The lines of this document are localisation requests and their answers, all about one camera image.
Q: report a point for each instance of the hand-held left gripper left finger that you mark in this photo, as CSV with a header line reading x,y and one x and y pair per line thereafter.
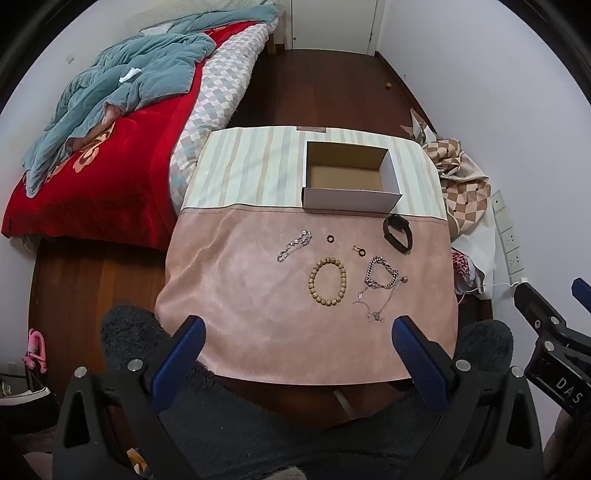
x,y
180,355

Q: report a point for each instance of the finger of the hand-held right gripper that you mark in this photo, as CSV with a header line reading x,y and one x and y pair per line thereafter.
x,y
531,304
581,293

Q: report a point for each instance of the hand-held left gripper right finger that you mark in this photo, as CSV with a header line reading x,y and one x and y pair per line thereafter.
x,y
418,360

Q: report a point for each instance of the black wristband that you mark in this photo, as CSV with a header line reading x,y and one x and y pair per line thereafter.
x,y
387,230

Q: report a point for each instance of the cardboard box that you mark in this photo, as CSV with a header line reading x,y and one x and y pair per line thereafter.
x,y
351,201

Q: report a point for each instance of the white power strip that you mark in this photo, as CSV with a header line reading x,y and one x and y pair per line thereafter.
x,y
508,235

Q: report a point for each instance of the table with pink cloth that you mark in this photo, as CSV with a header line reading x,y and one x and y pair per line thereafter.
x,y
240,286

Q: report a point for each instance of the brown checkered cloth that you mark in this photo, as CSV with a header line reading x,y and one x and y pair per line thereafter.
x,y
461,184

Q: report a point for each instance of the pink plastic item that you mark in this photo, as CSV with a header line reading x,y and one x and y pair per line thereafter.
x,y
34,350

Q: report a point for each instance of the bed with red blanket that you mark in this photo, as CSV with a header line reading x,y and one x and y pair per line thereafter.
x,y
115,184

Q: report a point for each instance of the checkered bedsheet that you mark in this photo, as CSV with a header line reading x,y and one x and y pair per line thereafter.
x,y
217,92

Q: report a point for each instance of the white tag on quilt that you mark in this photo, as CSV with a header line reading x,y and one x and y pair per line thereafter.
x,y
129,75

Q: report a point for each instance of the teal quilt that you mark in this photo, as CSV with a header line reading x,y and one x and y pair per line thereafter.
x,y
152,69

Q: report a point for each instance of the white door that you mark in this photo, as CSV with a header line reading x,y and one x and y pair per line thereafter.
x,y
332,23

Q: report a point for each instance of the wooden bed frame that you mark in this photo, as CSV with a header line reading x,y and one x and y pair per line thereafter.
x,y
277,32

